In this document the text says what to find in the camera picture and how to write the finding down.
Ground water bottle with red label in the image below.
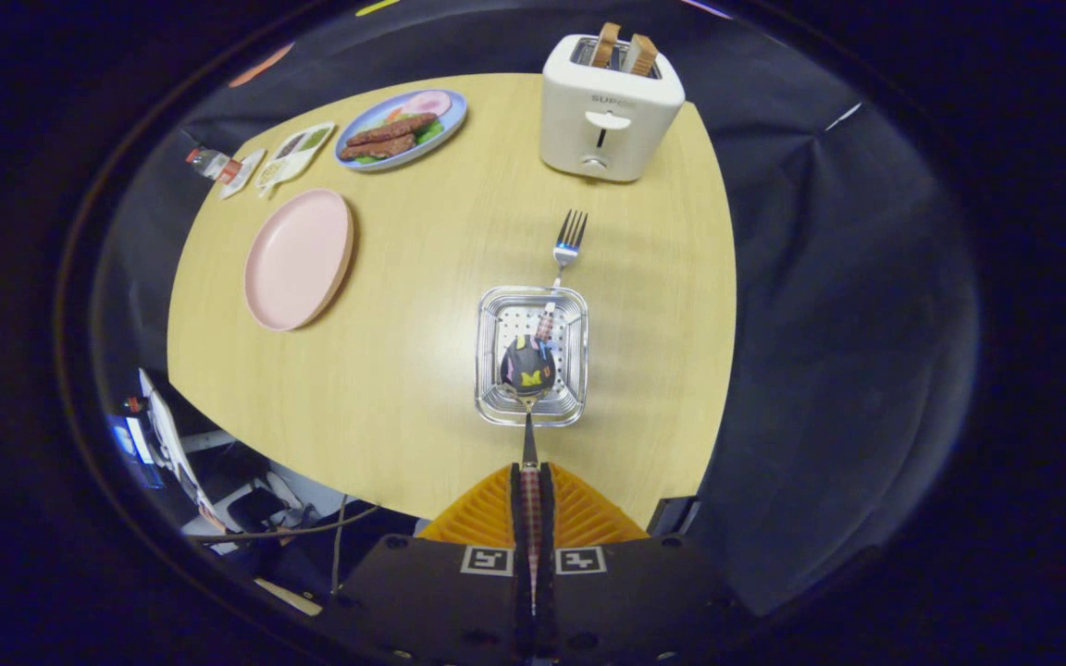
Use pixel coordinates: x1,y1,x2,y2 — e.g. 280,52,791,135
185,148,242,184

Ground white board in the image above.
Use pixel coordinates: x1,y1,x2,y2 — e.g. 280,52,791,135
140,370,219,528

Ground blue lit device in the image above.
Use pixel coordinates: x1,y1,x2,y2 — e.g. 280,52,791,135
107,414,164,489

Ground white divided tray of beans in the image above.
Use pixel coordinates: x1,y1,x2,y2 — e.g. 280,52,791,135
255,122,337,198

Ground small white coaster tray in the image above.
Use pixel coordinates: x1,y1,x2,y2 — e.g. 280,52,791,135
218,148,267,200

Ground green lettuce leaves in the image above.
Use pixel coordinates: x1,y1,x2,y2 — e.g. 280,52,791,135
353,116,446,166

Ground spoon with checked handle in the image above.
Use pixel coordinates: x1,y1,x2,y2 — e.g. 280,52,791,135
500,335,558,616

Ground brown grilled meat strip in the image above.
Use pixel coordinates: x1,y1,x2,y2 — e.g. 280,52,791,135
341,134,417,161
345,113,439,147

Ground fork with checked handle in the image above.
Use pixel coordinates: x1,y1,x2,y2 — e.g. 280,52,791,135
533,209,589,348

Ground toast slice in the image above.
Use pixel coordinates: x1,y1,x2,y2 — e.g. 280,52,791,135
589,22,622,70
627,33,660,78

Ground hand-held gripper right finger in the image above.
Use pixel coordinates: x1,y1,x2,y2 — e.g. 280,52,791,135
535,461,756,666

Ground metal wire basket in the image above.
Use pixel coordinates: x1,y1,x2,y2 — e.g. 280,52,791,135
475,285,589,428

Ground dark block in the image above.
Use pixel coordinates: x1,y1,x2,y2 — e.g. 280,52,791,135
647,497,702,537

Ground white toaster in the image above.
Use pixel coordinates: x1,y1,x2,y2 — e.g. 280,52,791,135
539,34,687,183

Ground pink plate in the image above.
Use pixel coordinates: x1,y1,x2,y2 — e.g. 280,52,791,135
244,189,355,332

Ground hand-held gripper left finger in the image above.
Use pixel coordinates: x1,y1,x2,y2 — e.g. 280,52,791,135
320,462,532,666

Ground blue plate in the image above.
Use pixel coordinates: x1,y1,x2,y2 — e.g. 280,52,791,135
334,89,468,172

